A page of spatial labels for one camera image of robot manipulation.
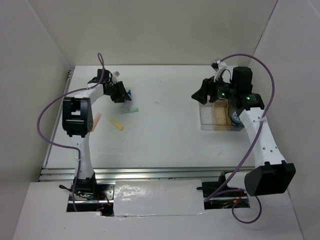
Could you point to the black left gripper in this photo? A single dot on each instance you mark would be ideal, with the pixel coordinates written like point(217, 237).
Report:
point(122, 95)

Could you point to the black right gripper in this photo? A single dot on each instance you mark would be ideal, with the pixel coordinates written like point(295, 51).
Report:
point(207, 88)

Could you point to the clear blue cap glue bottle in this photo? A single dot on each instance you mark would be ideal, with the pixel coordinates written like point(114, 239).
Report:
point(127, 103)

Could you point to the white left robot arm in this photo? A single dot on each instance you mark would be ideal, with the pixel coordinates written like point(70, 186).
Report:
point(78, 122)

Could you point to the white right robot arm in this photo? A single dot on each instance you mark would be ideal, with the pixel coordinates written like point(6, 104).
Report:
point(272, 173)

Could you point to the green translucent highlighter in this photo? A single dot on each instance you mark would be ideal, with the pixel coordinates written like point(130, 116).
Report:
point(130, 110)

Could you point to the clear compartment organizer box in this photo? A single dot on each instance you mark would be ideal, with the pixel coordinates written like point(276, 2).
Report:
point(217, 116)

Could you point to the yellow translucent highlighter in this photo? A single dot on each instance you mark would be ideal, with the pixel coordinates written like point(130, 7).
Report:
point(115, 123)

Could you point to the orange pink highlighter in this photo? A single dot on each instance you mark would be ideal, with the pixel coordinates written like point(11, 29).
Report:
point(96, 120)

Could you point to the white taped front panel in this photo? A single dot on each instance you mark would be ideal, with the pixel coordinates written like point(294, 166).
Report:
point(158, 198)

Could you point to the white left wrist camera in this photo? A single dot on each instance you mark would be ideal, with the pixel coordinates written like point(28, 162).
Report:
point(115, 76)

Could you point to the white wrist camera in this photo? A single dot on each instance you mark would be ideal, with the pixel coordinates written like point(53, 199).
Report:
point(219, 66)
point(115, 76)

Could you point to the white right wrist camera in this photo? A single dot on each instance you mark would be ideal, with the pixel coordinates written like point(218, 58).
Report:
point(219, 66)

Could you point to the left side aluminium rail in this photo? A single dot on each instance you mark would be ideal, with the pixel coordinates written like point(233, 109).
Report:
point(57, 120)

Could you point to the aluminium table edge rail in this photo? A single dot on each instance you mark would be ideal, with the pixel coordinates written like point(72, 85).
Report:
point(132, 174)

